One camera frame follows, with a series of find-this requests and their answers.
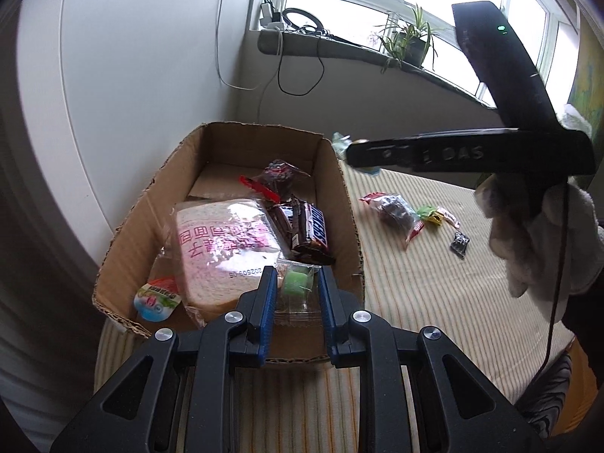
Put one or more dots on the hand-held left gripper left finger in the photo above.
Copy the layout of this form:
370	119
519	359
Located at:
266	321

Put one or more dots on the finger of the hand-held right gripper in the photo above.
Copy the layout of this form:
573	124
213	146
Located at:
382	153

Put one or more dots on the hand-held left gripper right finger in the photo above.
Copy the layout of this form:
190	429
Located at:
328	321

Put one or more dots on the green candy clear wrapper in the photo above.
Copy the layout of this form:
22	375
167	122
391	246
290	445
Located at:
295	283

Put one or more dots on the sliced bread packet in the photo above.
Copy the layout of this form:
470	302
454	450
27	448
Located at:
222	250

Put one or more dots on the brown chocolate bar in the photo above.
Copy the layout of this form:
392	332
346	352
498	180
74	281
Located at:
311	229

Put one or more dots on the chocolate cake clear packet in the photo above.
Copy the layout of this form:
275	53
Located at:
394	210
278	174

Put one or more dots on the pink jelly cup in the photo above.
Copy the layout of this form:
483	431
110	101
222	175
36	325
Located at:
155	302

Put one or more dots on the brown cardboard box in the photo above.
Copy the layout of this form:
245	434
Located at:
222	144

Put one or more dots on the person's right hand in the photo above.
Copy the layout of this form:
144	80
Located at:
524	240

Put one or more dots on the pink white candy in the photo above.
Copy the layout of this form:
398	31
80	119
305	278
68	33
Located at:
448	217

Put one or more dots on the striped bed sheet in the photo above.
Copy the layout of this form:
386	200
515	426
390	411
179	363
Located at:
424	302

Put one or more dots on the potted spider plant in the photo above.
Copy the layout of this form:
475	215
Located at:
410	47

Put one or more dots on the small black snack packet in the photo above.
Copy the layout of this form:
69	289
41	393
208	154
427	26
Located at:
460	244

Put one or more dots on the grey windowsill cloth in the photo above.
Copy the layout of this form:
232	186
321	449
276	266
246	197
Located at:
302	45

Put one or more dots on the white framed window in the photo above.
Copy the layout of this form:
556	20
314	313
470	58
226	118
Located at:
349	2

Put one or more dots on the white power strip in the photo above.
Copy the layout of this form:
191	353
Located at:
270	14

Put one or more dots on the black white striped cloth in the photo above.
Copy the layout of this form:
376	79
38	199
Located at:
552	396

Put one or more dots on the white wardrobe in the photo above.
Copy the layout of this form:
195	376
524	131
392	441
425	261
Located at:
127	89

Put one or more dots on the wall map poster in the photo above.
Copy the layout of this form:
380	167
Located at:
587	85

